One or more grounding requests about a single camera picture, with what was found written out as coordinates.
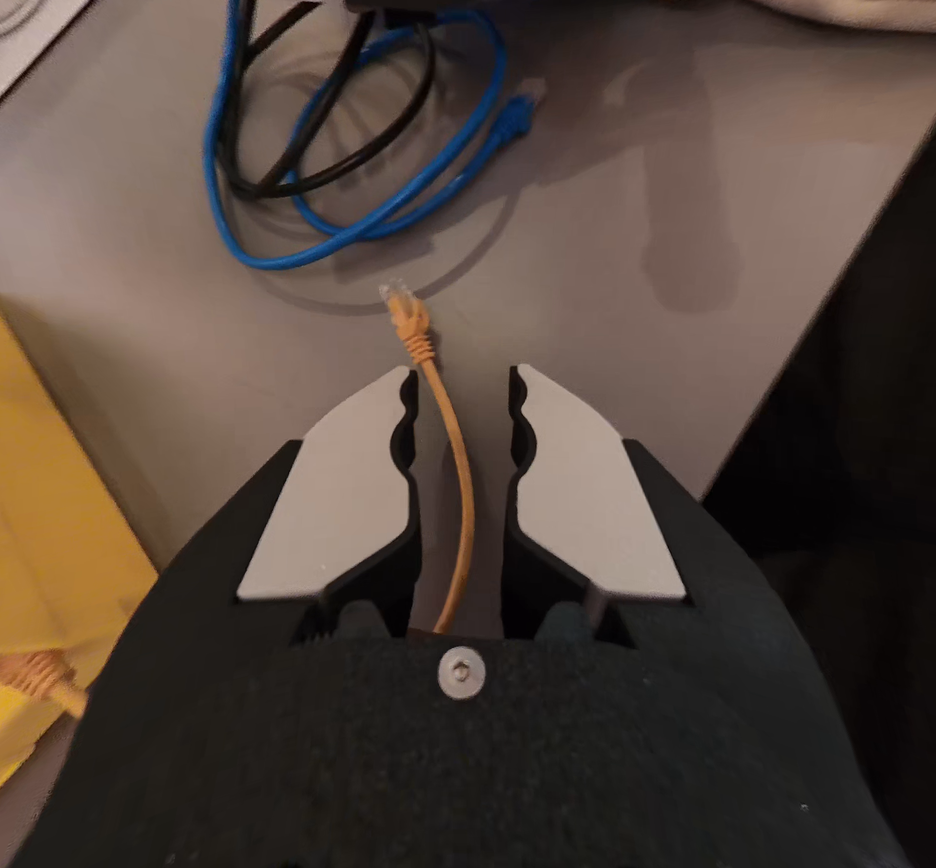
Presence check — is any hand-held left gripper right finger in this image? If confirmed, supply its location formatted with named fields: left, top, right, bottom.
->
left=502, top=362, right=690, bottom=638

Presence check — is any yellow plastic bin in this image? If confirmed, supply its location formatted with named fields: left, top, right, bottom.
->
left=0, top=316, right=159, bottom=786

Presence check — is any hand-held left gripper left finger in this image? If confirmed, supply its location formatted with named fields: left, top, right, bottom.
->
left=235, top=365, right=424, bottom=638

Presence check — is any black ethernet cable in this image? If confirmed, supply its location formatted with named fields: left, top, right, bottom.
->
left=219, top=0, right=441, bottom=201

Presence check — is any orange ethernet cable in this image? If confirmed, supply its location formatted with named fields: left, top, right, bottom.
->
left=0, top=277, right=478, bottom=720

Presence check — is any blue ethernet cable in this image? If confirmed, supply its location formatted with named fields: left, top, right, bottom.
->
left=202, top=0, right=547, bottom=272

